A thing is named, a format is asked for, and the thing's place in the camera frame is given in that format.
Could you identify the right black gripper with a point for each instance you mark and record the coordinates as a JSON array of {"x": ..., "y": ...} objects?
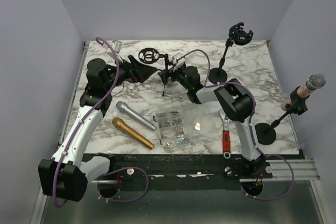
[{"x": 164, "y": 76}]

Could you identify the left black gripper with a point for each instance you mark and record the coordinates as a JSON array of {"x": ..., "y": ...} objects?
[{"x": 143, "y": 72}]

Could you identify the black tripod microphone stand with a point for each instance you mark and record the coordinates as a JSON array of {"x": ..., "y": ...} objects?
[{"x": 151, "y": 56}]

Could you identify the grey microphone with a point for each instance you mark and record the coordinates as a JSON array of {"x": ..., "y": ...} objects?
[{"x": 125, "y": 109}]

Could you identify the gold microphone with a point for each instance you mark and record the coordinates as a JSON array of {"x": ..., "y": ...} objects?
[{"x": 123, "y": 127}]

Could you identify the black round-base clip stand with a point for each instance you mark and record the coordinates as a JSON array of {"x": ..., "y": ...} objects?
[{"x": 266, "y": 133}]

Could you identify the cork-handle silver-head microphone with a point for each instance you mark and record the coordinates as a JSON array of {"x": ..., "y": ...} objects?
[{"x": 296, "y": 102}]

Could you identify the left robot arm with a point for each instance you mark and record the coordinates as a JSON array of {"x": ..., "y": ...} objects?
[{"x": 64, "y": 175}]

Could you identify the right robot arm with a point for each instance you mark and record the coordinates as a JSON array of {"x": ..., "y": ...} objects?
[{"x": 237, "y": 103}]

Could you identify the clear plastic screw box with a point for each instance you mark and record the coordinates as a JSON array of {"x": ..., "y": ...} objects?
[{"x": 173, "y": 129}]

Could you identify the small white paper scrap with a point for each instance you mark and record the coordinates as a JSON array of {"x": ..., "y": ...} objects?
[{"x": 197, "y": 126}]

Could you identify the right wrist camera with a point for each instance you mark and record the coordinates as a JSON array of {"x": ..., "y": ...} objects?
[{"x": 177, "y": 60}]

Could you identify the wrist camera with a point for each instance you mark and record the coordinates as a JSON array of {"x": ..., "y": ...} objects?
[
  {"x": 177, "y": 60},
  {"x": 117, "y": 45}
]

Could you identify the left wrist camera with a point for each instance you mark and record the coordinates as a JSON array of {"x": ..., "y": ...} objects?
[{"x": 117, "y": 45}]

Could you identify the red-handled adjustable wrench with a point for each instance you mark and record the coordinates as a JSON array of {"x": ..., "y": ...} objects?
[{"x": 225, "y": 134}]

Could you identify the black front mounting rail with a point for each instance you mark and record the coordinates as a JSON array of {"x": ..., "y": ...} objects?
[{"x": 171, "y": 172}]

